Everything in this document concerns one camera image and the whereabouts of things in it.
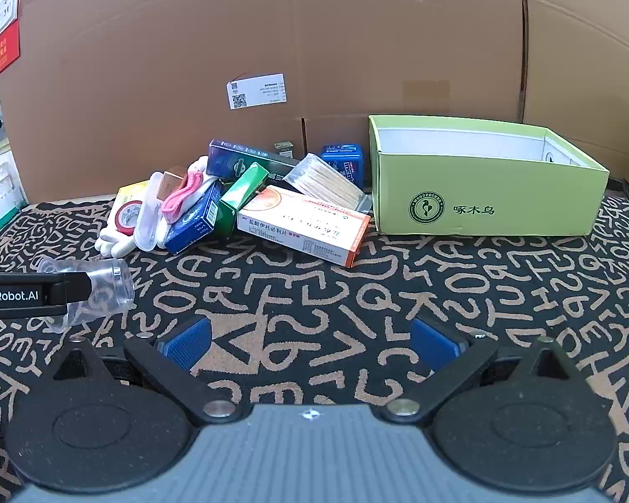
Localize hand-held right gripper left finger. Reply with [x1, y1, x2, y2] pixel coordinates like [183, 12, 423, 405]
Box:
[49, 319, 247, 428]

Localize blue tissue packet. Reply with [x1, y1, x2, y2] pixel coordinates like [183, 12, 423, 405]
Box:
[321, 144, 366, 188]

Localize red tape roll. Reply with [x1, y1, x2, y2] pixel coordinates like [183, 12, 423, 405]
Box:
[112, 199, 146, 235]

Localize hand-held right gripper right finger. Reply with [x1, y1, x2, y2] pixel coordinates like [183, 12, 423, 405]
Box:
[380, 317, 580, 428]

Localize white shipping label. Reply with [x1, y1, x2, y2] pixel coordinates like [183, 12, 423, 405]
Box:
[226, 72, 286, 111]

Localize large brown cardboard carton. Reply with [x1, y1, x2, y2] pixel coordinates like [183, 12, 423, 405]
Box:
[519, 0, 629, 174]
[0, 0, 528, 205]

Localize clear plastic container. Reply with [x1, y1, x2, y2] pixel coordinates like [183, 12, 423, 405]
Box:
[36, 258, 136, 332]

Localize yellow bottle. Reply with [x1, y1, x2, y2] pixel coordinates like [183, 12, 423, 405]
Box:
[116, 181, 152, 205]

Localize brown box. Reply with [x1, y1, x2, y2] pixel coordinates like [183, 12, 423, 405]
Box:
[160, 165, 187, 201]

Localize light green cardboard box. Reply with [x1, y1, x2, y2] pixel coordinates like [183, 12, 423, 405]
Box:
[368, 114, 610, 236]

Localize clear bag of toothpicks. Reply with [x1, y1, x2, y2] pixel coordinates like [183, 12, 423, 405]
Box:
[283, 153, 373, 211]

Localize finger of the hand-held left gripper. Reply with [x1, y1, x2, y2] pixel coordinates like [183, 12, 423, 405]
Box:
[49, 271, 92, 306]

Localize white orange medicine box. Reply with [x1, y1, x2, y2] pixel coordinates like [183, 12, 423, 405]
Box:
[237, 186, 372, 268]

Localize white gloves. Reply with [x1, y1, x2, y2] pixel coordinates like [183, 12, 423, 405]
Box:
[95, 157, 211, 259]

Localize dark blue box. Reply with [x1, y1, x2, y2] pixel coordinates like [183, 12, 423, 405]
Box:
[208, 140, 301, 179]

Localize small green box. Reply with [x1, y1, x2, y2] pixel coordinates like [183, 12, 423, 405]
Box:
[214, 163, 269, 238]

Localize black patterned mat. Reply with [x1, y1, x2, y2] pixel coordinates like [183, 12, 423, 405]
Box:
[0, 196, 629, 503]

